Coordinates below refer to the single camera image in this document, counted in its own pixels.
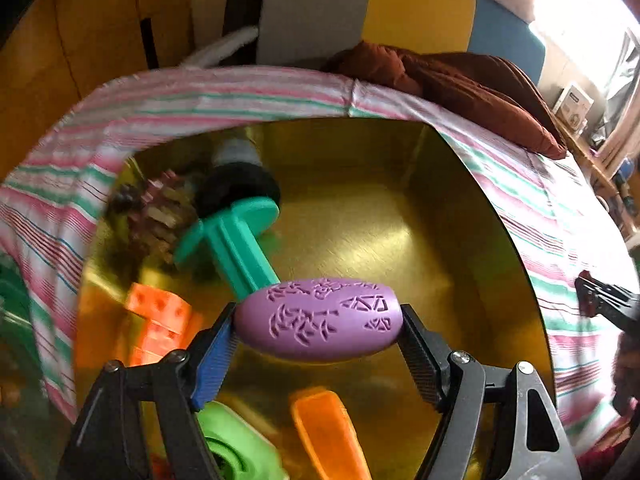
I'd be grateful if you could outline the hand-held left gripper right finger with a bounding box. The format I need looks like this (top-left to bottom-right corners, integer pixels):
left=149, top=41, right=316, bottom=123
left=397, top=304, right=583, bottom=480

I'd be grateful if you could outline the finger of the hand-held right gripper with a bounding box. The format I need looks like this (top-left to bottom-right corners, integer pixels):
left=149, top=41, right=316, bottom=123
left=575, top=270, right=640, bottom=333

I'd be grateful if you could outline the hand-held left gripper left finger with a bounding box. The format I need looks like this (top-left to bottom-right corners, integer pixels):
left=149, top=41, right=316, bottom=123
left=57, top=302, right=241, bottom=480

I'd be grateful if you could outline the green plug-in device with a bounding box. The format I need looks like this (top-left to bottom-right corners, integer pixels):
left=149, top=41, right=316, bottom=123
left=197, top=401, right=290, bottom=480

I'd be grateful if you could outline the purple oval case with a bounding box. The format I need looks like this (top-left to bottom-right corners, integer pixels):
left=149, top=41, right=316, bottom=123
left=234, top=277, right=404, bottom=362

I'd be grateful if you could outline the green plastic spool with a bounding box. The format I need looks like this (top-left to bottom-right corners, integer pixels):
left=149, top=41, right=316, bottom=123
left=174, top=197, right=282, bottom=301

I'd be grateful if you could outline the orange plastic case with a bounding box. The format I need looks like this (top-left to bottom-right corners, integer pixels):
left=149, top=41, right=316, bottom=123
left=291, top=391, right=373, bottom=480

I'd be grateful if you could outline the gold metal tin tray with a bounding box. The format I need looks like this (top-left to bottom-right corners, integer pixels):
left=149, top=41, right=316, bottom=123
left=75, top=117, right=557, bottom=480

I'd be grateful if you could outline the black cylinder roll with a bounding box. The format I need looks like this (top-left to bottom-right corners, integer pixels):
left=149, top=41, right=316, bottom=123
left=197, top=140, right=282, bottom=211

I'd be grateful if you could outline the orange building block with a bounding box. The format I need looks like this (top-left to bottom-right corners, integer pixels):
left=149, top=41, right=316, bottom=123
left=124, top=282, right=203, bottom=366

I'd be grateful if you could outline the striped bed sheet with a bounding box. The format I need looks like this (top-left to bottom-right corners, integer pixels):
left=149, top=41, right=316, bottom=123
left=0, top=66, right=640, bottom=456

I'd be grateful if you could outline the wooden side table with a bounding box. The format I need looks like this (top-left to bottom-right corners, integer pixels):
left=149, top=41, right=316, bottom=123
left=555, top=120, right=640, bottom=241

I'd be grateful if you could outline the brown pine cone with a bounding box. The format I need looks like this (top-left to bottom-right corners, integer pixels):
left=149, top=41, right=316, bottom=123
left=112, top=170, right=201, bottom=266

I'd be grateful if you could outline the white cardboard box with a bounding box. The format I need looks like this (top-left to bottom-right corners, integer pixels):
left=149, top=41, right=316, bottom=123
left=552, top=82, right=596, bottom=133

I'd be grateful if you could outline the green round glass table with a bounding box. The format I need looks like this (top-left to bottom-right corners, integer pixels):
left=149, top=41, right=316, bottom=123
left=0, top=255, right=46, bottom=361

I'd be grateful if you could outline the brown quilt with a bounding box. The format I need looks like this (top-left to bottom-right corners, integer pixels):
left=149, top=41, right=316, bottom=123
left=325, top=41, right=568, bottom=161

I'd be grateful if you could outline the white padded armrest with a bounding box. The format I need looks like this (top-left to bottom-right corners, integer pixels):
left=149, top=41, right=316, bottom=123
left=180, top=27, right=261, bottom=68

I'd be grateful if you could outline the wooden wardrobe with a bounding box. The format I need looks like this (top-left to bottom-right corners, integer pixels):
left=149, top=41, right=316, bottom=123
left=0, top=0, right=236, bottom=181

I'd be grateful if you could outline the grey yellow blue headboard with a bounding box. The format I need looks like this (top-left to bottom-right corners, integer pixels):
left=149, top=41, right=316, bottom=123
left=257, top=0, right=547, bottom=86

